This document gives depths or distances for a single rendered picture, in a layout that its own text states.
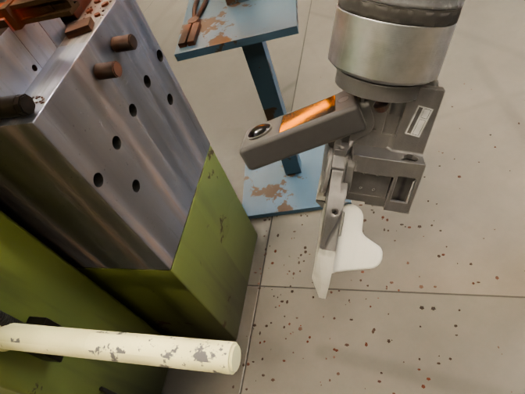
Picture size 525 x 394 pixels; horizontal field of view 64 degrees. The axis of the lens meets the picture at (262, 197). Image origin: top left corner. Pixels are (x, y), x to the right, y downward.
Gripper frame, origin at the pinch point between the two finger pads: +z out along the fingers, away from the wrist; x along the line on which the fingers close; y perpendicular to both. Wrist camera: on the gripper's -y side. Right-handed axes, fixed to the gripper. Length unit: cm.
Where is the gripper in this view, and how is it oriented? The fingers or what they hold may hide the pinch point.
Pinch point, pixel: (316, 246)
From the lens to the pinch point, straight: 47.1
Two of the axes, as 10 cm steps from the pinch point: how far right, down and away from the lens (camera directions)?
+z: -0.9, 8.1, 5.8
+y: 9.9, 1.5, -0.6
